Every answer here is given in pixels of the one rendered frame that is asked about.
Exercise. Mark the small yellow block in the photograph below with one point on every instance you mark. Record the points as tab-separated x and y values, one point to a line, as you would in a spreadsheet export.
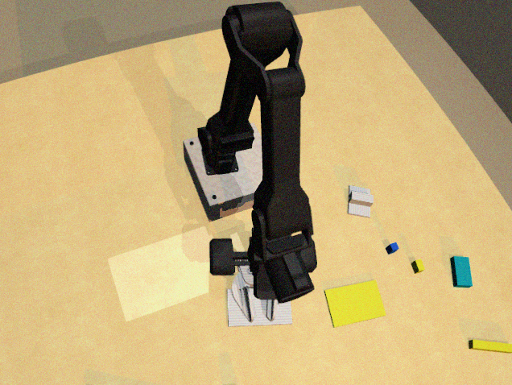
417	265

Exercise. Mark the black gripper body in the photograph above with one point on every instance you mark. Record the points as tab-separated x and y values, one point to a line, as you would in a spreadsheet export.
222	255

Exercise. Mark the small blue block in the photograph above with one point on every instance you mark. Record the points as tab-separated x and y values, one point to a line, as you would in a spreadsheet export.
392	248

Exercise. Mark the yellow flat bar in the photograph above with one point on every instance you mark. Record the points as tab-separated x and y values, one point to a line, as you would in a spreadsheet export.
490	346

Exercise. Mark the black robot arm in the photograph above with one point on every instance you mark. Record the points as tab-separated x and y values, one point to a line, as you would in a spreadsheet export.
255	35

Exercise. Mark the yellow flat rectangular plate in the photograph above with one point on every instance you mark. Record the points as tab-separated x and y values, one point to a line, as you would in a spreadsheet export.
354	303

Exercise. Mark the teal rectangular block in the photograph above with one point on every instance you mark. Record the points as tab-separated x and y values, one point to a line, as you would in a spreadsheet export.
461	272

